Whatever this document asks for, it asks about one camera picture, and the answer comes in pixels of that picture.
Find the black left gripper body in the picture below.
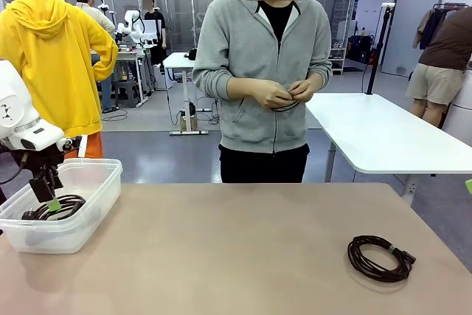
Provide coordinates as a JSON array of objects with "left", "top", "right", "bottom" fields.
[{"left": 13, "top": 144, "right": 66, "bottom": 176}]

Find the black power cable with plug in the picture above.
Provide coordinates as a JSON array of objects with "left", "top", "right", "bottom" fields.
[{"left": 21, "top": 194, "right": 88, "bottom": 222}]

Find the black USB cable with label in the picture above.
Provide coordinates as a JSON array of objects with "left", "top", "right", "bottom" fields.
[{"left": 347, "top": 235, "right": 417, "bottom": 283}]

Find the thin black cable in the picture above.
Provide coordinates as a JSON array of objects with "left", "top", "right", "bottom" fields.
[{"left": 271, "top": 99, "right": 302, "bottom": 113}]

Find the person's right forearm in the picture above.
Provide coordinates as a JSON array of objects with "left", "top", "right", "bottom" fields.
[{"left": 193, "top": 67, "right": 255, "bottom": 104}]

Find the person's left forearm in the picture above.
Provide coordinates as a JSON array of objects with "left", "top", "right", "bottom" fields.
[{"left": 308, "top": 60, "right": 333, "bottom": 91}]

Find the person's left hand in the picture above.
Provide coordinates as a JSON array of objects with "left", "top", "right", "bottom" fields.
[{"left": 289, "top": 75, "right": 321, "bottom": 104}]

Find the person's right hand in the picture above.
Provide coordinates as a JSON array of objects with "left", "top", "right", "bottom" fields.
[{"left": 252, "top": 79, "right": 294, "bottom": 108}]

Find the clear plastic storage bin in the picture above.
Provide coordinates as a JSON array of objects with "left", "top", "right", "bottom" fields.
[{"left": 0, "top": 158, "right": 124, "bottom": 255}]

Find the white rounded cabinet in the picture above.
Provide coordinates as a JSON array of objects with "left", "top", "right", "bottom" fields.
[{"left": 442, "top": 89, "right": 472, "bottom": 135}]

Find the white table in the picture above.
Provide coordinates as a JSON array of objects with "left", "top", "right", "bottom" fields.
[{"left": 305, "top": 92, "right": 472, "bottom": 205}]

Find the mannequin in yellow hoodie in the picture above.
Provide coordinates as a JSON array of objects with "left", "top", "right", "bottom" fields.
[{"left": 0, "top": 0, "right": 119, "bottom": 159}]

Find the gray step stool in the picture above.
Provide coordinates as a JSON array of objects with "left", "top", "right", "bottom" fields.
[{"left": 114, "top": 79, "right": 143, "bottom": 109}]

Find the white workbench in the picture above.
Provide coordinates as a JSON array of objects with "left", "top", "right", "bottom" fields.
[{"left": 90, "top": 47, "right": 156, "bottom": 105}]

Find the man in brown shirt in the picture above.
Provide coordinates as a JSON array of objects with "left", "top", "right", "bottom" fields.
[{"left": 405, "top": 7, "right": 472, "bottom": 128}]

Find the clothes rack with garments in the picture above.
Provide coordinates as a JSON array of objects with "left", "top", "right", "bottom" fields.
[{"left": 411, "top": 3, "right": 462, "bottom": 50}]

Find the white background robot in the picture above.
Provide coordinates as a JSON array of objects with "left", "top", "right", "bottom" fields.
[{"left": 116, "top": 8, "right": 163, "bottom": 49}]

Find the white standing desk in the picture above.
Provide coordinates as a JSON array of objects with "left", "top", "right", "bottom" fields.
[{"left": 162, "top": 52, "right": 209, "bottom": 136}]

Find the black equipment bag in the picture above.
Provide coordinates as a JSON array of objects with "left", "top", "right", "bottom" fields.
[{"left": 348, "top": 34, "right": 377, "bottom": 63}]

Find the wooden shoe rack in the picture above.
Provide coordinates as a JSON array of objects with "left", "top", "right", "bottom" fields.
[{"left": 330, "top": 47, "right": 347, "bottom": 75}]

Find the person in black shirt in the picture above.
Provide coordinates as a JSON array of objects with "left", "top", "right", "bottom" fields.
[{"left": 142, "top": 0, "right": 167, "bottom": 67}]

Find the person in gray hoodie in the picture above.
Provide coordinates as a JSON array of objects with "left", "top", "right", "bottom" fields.
[{"left": 192, "top": 0, "right": 333, "bottom": 184}]

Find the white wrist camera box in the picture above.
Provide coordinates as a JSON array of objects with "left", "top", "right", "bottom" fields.
[{"left": 60, "top": 134, "right": 89, "bottom": 157}]

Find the black camera pole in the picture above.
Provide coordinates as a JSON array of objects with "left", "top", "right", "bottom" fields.
[{"left": 364, "top": 2, "right": 395, "bottom": 95}]

